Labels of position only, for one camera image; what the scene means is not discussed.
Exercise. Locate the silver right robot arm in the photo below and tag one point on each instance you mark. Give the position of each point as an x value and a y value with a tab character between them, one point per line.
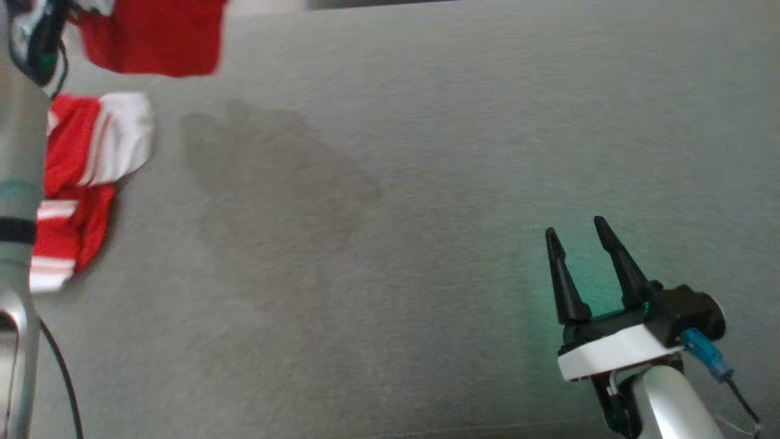
670	408

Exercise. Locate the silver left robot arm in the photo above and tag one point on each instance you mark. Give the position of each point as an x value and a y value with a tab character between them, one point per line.
18	152

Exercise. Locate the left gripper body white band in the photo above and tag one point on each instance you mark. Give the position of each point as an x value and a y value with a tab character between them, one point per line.
36	36

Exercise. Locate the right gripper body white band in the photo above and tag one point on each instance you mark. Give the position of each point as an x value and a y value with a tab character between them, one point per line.
609	353

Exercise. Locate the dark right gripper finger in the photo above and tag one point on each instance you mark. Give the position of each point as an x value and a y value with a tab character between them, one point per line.
627	274
567	292

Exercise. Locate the plain red garment white trim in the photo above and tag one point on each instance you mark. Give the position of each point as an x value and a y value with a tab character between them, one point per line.
152	36

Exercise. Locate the red jersey white striped trim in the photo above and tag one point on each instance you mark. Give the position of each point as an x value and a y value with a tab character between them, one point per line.
73	158

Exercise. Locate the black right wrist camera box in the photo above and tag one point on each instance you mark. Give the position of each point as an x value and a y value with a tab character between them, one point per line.
688	311

